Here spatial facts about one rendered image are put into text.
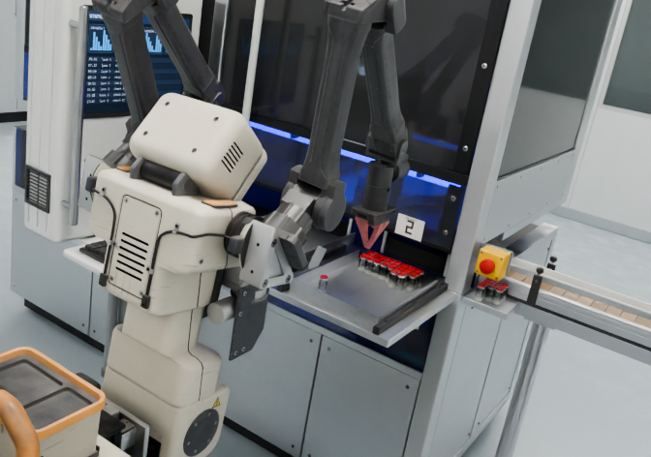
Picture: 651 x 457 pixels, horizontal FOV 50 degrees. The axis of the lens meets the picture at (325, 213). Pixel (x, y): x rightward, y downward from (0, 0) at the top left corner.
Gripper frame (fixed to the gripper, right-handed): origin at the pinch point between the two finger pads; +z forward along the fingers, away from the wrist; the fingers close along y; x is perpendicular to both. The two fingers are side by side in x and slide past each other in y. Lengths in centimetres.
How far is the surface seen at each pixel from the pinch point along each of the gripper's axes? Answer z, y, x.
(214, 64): -25, 39, 86
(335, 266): 18.8, 22.0, 19.7
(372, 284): 20.1, 23.0, 8.0
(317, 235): 20, 41, 39
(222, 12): -42, 39, 85
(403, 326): 20.2, 7.7, -9.7
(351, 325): 20.5, -1.7, -0.3
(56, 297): 89, 38, 161
